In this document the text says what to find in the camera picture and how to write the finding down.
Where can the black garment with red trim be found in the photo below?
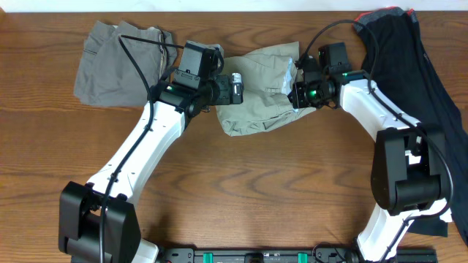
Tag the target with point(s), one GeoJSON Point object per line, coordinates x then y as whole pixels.
{"type": "Point", "coordinates": [404, 73]}

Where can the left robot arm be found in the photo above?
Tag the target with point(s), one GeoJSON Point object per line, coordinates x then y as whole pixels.
{"type": "Point", "coordinates": [97, 220]}

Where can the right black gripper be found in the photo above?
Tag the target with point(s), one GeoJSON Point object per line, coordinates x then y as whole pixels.
{"type": "Point", "coordinates": [298, 100]}

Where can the white cloth piece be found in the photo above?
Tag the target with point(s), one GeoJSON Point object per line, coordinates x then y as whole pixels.
{"type": "Point", "coordinates": [446, 216]}

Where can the khaki beige shorts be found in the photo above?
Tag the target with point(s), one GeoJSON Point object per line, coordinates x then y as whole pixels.
{"type": "Point", "coordinates": [268, 75]}

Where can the folded grey shorts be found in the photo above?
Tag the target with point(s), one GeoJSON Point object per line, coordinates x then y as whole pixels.
{"type": "Point", "coordinates": [107, 78]}

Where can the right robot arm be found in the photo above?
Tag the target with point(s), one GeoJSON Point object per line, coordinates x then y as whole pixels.
{"type": "Point", "coordinates": [410, 178]}

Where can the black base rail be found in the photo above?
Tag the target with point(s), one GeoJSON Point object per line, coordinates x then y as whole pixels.
{"type": "Point", "coordinates": [252, 255]}

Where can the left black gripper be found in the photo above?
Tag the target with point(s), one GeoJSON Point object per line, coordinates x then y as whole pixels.
{"type": "Point", "coordinates": [224, 96]}

